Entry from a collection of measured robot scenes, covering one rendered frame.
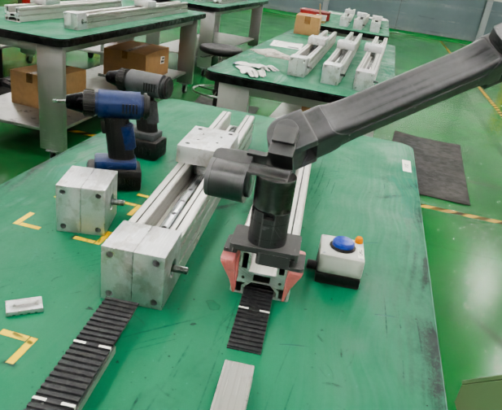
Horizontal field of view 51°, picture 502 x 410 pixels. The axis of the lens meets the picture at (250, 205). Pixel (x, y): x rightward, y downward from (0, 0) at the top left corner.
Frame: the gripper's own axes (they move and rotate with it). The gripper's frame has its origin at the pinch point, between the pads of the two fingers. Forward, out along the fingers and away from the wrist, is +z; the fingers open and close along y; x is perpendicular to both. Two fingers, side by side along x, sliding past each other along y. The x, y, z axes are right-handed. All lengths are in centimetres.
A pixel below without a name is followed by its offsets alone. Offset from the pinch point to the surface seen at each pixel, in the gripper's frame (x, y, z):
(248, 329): 4.7, 0.3, 4.1
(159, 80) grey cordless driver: -57, 36, -17
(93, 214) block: -13.7, 33.4, -0.1
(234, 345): 8.9, 1.6, 4.1
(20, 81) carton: -249, 190, 44
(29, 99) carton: -248, 184, 54
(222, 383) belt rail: 19.4, 1.5, 1.5
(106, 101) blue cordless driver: -34, 40, -16
